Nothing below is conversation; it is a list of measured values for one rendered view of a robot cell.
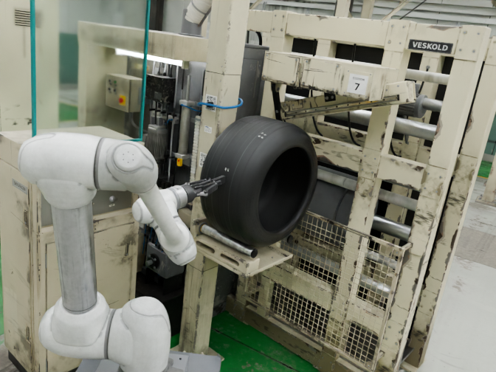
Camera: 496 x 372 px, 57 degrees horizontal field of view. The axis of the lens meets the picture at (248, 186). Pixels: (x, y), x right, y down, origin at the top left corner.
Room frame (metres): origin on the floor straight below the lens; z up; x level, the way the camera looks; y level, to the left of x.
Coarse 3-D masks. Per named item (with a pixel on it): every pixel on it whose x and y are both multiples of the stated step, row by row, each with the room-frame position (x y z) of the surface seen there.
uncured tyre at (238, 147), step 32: (256, 128) 1.99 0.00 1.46; (288, 128) 2.02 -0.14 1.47; (224, 160) 1.91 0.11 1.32; (256, 160) 1.86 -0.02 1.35; (288, 160) 2.36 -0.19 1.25; (224, 192) 1.85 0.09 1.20; (256, 192) 1.84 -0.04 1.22; (288, 192) 2.32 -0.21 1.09; (224, 224) 1.90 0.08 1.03; (256, 224) 1.87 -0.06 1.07; (288, 224) 2.08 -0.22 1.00
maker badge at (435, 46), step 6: (414, 42) 2.25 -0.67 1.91; (420, 42) 2.23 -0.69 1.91; (426, 42) 2.21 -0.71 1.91; (432, 42) 2.20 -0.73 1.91; (438, 42) 2.18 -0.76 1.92; (408, 48) 2.26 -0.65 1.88; (414, 48) 2.24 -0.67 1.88; (420, 48) 2.23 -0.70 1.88; (426, 48) 2.21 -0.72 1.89; (432, 48) 2.19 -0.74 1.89; (438, 48) 2.17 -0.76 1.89; (444, 48) 2.16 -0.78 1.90; (450, 48) 2.14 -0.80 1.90
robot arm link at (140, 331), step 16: (128, 304) 1.25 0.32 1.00; (144, 304) 1.25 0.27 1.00; (160, 304) 1.27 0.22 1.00; (112, 320) 1.21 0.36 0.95; (128, 320) 1.20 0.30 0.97; (144, 320) 1.19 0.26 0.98; (160, 320) 1.22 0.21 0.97; (112, 336) 1.18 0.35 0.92; (128, 336) 1.18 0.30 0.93; (144, 336) 1.18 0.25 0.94; (160, 336) 1.20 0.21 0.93; (112, 352) 1.17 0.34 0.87; (128, 352) 1.17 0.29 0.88; (144, 352) 1.17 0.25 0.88; (160, 352) 1.20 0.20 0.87; (128, 368) 1.18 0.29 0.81; (144, 368) 1.18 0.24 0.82; (160, 368) 1.21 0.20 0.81
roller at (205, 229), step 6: (204, 228) 2.10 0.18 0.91; (210, 228) 2.09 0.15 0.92; (210, 234) 2.07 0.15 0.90; (216, 234) 2.05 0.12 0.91; (222, 234) 2.04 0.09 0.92; (222, 240) 2.02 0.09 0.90; (228, 240) 2.00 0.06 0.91; (234, 240) 1.99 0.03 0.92; (234, 246) 1.97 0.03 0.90; (240, 246) 1.96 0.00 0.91; (246, 246) 1.95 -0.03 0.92; (246, 252) 1.93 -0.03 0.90; (252, 252) 1.91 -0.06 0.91
